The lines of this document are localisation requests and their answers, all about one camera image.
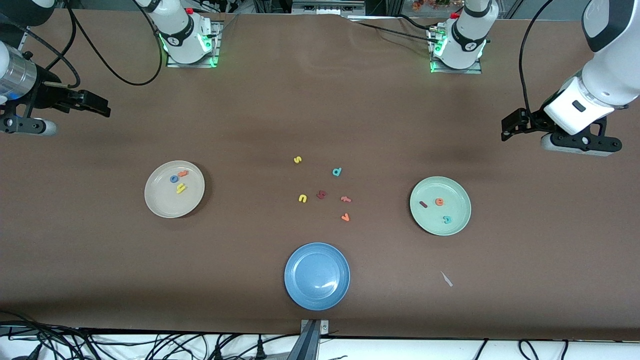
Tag pale green plate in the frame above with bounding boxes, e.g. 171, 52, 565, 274
409, 176, 472, 237

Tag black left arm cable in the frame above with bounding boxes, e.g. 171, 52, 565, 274
518, 0, 556, 117

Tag orange artificial flowers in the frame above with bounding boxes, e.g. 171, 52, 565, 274
412, 0, 453, 12

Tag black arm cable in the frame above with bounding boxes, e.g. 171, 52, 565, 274
20, 0, 164, 88
518, 0, 556, 117

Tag blue plate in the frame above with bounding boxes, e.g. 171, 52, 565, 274
284, 242, 351, 311

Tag grey power strip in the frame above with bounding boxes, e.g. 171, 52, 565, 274
291, 0, 367, 16

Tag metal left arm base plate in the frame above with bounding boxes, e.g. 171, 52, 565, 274
427, 25, 483, 75

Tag black base cable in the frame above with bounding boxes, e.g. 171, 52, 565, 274
350, 19, 441, 45

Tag black floor cable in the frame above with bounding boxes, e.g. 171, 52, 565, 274
0, 310, 106, 360
518, 339, 542, 360

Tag beige brown plate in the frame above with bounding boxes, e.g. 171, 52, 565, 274
144, 160, 206, 219

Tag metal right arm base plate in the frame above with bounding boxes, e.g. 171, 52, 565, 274
166, 20, 223, 69

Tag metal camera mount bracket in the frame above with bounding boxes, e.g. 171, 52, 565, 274
286, 319, 331, 360

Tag brown table cover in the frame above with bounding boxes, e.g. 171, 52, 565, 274
0, 9, 640, 342

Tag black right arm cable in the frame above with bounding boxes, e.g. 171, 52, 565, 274
20, 0, 164, 88

